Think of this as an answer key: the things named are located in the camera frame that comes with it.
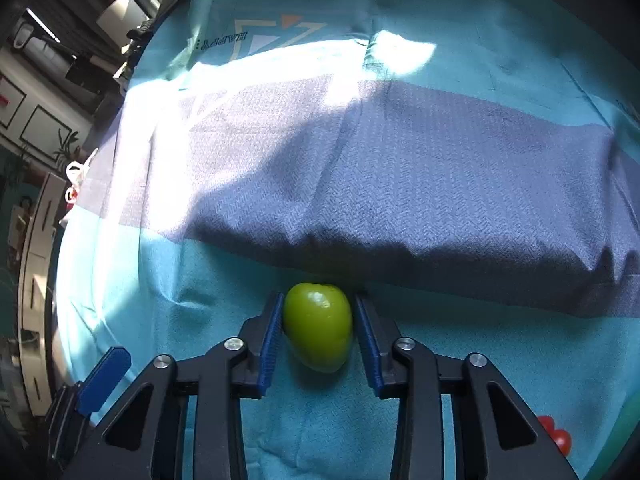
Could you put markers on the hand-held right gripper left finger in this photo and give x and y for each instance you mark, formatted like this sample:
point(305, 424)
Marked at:
point(270, 345)

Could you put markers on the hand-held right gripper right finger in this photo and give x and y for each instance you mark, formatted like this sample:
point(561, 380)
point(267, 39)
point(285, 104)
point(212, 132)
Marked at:
point(367, 345)

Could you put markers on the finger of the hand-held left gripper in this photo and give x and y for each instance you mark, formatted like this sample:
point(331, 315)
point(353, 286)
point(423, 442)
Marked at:
point(102, 380)
point(62, 425)

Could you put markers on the green jujube fruit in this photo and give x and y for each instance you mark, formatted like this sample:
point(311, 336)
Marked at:
point(317, 325)

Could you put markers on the white slotted shelf unit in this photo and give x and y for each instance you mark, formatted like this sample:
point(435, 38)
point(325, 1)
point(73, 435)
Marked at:
point(37, 285)

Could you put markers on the teal and purple printed blanket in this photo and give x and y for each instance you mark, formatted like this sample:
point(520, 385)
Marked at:
point(400, 160)

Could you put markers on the red cherry tomato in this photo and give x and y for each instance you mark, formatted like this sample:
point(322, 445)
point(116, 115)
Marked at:
point(547, 424)
point(562, 442)

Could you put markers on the white plastic bag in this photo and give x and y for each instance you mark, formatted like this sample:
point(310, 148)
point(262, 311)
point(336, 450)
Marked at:
point(77, 180)

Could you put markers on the green potted plant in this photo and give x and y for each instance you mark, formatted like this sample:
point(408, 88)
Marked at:
point(67, 147)

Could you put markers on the green cloth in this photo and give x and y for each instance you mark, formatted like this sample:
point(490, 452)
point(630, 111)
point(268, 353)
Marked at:
point(620, 440)

